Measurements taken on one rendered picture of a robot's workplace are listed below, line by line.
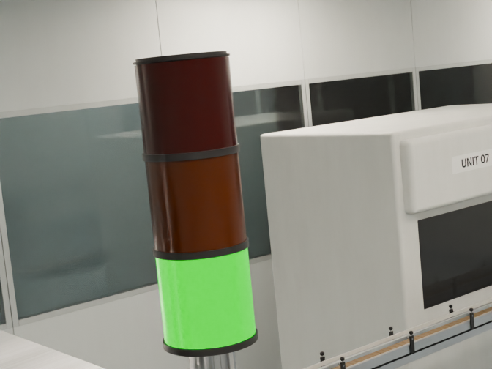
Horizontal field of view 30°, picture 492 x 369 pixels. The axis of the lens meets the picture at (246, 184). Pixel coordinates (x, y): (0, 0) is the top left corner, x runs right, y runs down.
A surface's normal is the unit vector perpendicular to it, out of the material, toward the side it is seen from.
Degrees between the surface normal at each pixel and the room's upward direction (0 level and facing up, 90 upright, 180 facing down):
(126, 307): 90
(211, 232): 90
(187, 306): 90
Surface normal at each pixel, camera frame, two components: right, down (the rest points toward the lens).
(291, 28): 0.63, 0.04
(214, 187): 0.44, 0.07
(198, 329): -0.18, 0.14
